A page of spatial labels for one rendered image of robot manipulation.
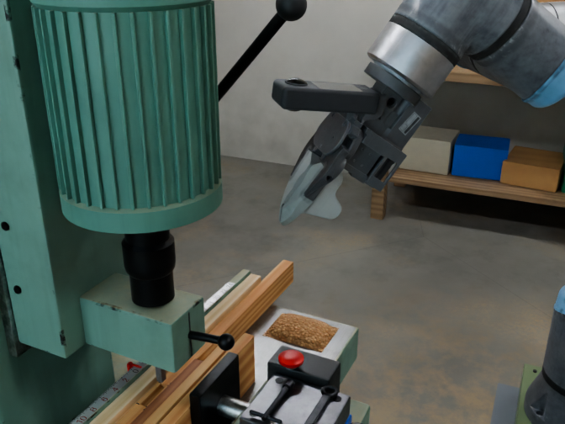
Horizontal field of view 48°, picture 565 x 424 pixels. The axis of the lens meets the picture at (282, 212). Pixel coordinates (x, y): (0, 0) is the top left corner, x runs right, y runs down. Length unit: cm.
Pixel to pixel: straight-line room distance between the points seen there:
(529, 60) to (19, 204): 58
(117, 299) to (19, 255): 12
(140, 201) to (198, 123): 10
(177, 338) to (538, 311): 231
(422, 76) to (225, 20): 367
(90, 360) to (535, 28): 76
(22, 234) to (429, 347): 200
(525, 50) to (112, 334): 58
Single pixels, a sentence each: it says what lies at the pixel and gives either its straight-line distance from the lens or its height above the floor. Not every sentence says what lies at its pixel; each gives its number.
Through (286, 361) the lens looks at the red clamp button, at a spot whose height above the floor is 102.
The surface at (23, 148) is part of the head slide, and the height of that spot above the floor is 127.
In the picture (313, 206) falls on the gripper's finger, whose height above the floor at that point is 118.
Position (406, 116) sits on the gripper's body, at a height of 128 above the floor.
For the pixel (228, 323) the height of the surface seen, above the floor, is 94.
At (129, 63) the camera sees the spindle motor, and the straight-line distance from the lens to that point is 60.
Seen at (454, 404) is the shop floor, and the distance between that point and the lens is 234.
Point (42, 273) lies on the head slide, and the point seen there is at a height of 112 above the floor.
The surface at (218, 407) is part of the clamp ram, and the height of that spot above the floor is 96.
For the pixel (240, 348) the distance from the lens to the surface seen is 85.
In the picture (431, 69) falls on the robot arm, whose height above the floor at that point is 134.
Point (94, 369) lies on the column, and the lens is 105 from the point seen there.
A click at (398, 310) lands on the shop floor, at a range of 278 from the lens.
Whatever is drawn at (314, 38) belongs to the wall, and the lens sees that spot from 410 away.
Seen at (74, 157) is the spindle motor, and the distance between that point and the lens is 66.
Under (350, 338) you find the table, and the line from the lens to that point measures 101.
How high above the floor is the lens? 148
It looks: 24 degrees down
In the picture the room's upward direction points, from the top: straight up
